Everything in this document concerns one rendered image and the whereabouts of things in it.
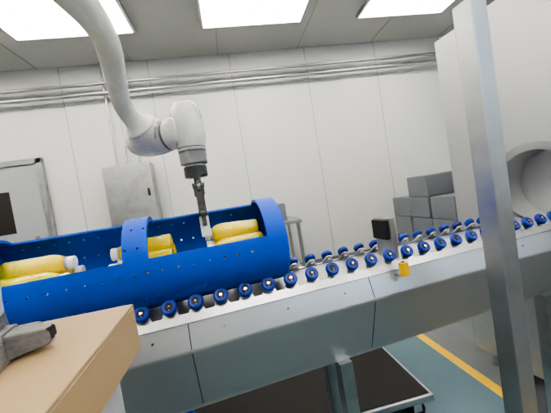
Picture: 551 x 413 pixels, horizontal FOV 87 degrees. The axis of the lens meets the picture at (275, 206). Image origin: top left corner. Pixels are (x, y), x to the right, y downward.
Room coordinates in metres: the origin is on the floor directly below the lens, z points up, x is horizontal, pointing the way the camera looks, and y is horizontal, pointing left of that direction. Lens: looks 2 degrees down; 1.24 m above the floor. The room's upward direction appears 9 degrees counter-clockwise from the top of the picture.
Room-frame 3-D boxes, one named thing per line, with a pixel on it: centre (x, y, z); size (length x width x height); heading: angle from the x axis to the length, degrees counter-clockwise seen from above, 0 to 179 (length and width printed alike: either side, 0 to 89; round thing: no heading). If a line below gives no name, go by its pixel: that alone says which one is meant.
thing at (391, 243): (1.13, -0.41, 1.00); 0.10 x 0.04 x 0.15; 15
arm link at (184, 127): (0.97, 0.26, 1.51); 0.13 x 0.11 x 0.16; 70
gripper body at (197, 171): (0.96, 0.24, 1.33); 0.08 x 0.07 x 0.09; 15
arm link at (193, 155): (0.96, 0.24, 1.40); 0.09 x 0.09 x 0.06
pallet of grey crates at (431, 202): (3.69, -2.19, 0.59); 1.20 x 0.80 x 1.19; 9
